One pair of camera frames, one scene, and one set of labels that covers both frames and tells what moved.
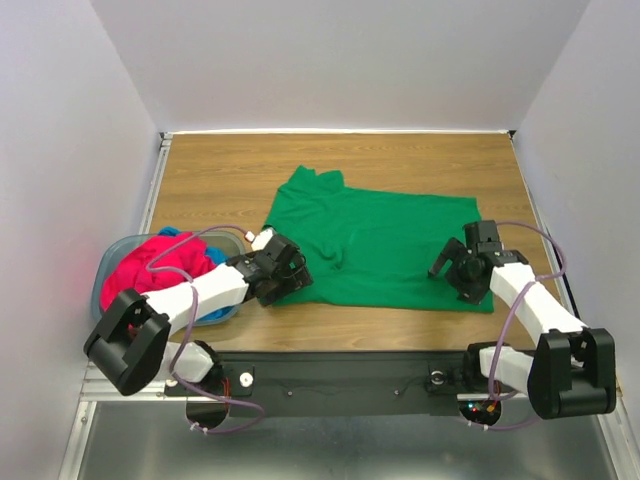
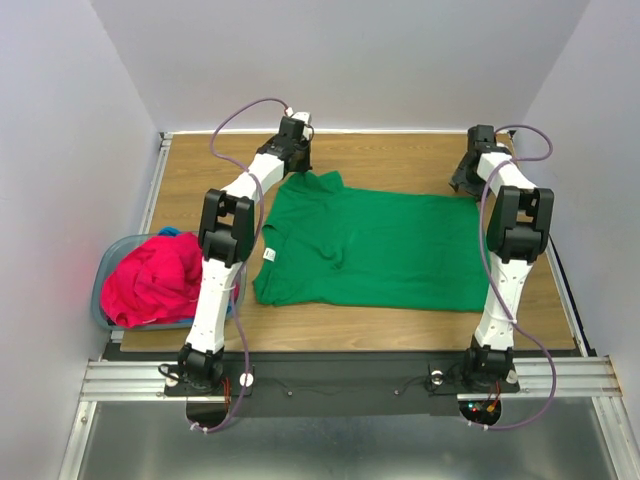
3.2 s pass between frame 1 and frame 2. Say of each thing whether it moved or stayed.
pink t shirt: stayed
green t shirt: stayed
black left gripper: moved
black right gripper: moved
